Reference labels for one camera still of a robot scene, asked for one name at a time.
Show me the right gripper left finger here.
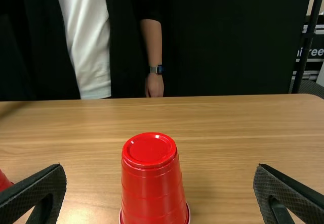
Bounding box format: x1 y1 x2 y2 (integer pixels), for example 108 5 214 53
0 163 67 224

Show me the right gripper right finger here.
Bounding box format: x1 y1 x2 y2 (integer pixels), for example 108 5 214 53
252 163 324 224

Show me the red cup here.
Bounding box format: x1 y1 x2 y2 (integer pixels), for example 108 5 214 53
118 132 191 224
0 168 15 192

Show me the grey mesh chair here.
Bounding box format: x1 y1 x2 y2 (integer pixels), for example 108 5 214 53
288 79 324 99

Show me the black printed box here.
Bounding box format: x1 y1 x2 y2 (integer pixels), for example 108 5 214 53
291 24 324 81

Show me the person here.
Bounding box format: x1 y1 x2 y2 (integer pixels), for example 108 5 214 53
21 0 175 100

